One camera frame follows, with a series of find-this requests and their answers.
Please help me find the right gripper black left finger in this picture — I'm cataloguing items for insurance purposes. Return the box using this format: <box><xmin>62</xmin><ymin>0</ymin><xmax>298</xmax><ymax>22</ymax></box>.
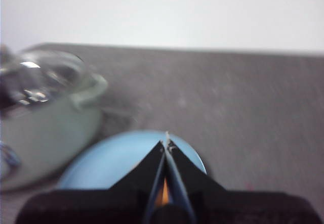
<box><xmin>15</xmin><ymin>140</ymin><xmax>167</xmax><ymax>224</ymax></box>

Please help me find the pale green electric steamer pot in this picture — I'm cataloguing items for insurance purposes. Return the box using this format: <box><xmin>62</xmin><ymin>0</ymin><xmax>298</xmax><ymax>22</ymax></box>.
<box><xmin>0</xmin><ymin>72</ymin><xmax>108</xmax><ymax>192</ymax></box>

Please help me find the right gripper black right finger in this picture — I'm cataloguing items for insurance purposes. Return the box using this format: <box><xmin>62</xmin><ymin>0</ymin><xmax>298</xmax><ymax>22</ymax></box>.
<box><xmin>165</xmin><ymin>130</ymin><xmax>322</xmax><ymax>224</ymax></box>

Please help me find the glass lid with green knob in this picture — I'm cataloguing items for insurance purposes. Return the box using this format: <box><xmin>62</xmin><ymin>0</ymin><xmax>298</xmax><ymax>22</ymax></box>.
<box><xmin>0</xmin><ymin>50</ymin><xmax>86</xmax><ymax>106</ymax></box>

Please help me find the brown potato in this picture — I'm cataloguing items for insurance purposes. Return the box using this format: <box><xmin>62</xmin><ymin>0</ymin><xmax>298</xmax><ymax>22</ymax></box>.
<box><xmin>158</xmin><ymin>177</ymin><xmax>171</xmax><ymax>206</ymax></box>

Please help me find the light blue round plate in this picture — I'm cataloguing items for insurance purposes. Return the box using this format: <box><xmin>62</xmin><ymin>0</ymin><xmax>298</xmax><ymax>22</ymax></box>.
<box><xmin>57</xmin><ymin>129</ymin><xmax>207</xmax><ymax>191</ymax></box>

